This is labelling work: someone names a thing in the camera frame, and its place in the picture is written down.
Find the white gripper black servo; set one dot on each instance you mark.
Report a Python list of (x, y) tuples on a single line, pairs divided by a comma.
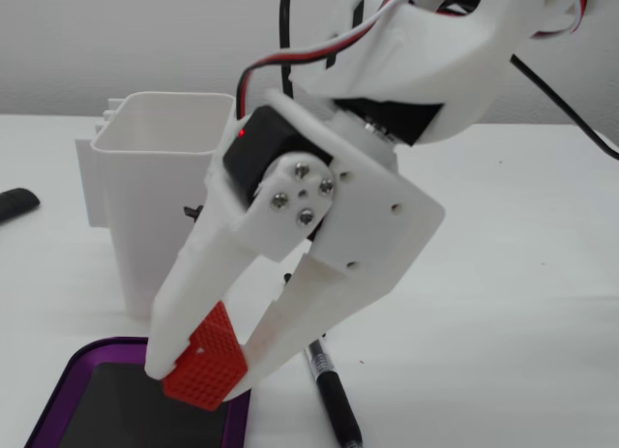
[(374, 203)]

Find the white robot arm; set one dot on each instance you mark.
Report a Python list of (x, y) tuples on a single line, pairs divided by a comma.
[(435, 46)]

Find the red ribbed cube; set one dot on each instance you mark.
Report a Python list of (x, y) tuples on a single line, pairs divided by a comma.
[(213, 366)]

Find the white plastic box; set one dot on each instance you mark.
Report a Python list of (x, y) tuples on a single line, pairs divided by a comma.
[(140, 201)]

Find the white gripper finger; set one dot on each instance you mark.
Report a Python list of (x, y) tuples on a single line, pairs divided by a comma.
[(203, 283)]

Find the purple tray with black mat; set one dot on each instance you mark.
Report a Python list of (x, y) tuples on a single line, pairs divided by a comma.
[(111, 395)]

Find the black oblong object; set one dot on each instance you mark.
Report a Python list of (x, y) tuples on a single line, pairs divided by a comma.
[(17, 203)]

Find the black clear ballpoint pen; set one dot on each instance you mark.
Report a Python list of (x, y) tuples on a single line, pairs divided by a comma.
[(338, 409)]

